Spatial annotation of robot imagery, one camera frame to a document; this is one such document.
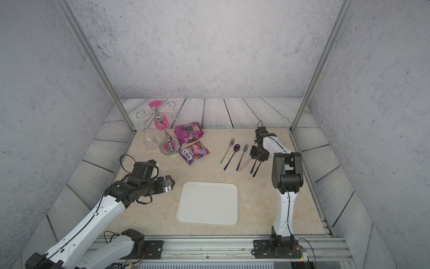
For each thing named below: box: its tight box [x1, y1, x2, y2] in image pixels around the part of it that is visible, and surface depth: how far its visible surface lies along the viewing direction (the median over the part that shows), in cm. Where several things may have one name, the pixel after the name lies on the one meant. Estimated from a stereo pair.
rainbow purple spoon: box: [223, 144, 241, 171], surface depth 112 cm
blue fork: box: [235, 143, 249, 172], surface depth 113 cm
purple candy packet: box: [178, 141, 210, 166], surface depth 107 cm
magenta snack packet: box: [174, 122, 204, 145], surface depth 113 cm
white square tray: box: [175, 181, 240, 226], surface depth 88 cm
